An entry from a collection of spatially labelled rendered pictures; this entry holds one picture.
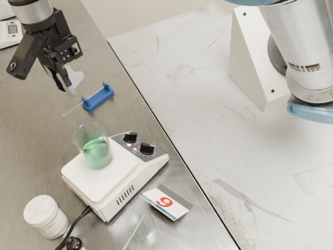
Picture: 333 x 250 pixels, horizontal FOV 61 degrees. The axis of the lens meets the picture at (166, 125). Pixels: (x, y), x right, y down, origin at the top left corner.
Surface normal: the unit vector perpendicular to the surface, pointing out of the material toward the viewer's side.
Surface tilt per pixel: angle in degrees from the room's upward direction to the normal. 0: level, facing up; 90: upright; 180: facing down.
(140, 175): 90
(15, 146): 0
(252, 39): 43
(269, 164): 0
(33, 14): 91
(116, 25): 90
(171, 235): 0
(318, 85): 116
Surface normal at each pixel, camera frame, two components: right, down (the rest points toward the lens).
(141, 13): 0.42, 0.64
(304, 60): -0.23, 0.96
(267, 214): -0.11, -0.67
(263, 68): 0.18, -0.04
